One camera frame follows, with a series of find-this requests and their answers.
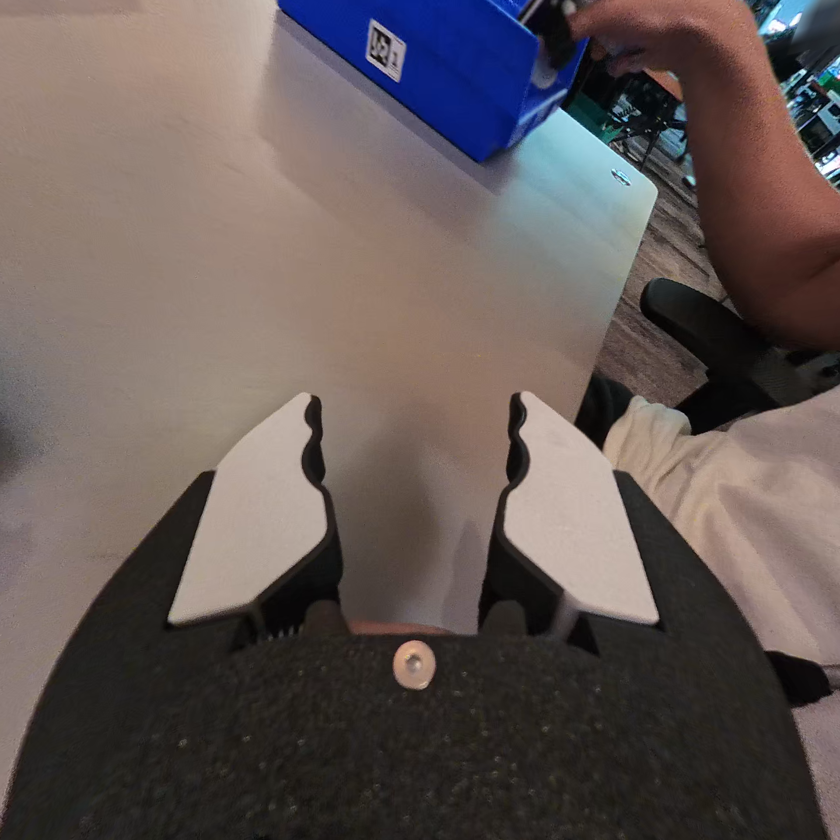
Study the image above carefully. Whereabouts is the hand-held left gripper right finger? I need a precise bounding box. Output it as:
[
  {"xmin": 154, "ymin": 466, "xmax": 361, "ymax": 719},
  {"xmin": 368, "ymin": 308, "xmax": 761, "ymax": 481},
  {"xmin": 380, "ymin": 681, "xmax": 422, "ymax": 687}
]
[{"xmin": 478, "ymin": 391, "xmax": 660, "ymax": 641}]

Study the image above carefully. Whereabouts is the person's right hand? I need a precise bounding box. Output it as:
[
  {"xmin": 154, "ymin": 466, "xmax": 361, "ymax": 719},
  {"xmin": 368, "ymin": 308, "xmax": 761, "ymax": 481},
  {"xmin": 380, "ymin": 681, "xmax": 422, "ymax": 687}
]
[{"xmin": 564, "ymin": 0, "xmax": 756, "ymax": 76}]

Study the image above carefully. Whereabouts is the black office chair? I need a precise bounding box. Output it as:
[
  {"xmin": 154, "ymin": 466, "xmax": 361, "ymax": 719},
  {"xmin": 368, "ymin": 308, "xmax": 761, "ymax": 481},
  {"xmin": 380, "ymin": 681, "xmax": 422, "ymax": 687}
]
[{"xmin": 640, "ymin": 277, "xmax": 840, "ymax": 434}]

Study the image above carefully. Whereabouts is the blue plastic storage bin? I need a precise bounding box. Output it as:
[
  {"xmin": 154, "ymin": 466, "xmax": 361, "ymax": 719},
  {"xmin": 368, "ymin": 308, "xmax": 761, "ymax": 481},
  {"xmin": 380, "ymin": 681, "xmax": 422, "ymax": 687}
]
[{"xmin": 276, "ymin": 0, "xmax": 592, "ymax": 164}]

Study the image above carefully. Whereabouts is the person's right forearm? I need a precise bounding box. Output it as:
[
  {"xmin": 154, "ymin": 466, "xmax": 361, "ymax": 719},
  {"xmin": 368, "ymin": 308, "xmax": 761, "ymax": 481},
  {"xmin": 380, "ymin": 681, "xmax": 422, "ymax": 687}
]
[{"xmin": 676, "ymin": 0, "xmax": 840, "ymax": 350}]

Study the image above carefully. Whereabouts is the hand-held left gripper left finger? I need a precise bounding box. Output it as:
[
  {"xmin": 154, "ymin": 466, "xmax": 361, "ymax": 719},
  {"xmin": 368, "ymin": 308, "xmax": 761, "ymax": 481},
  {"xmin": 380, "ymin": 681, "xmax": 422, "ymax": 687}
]
[{"xmin": 167, "ymin": 392, "xmax": 343, "ymax": 634}]

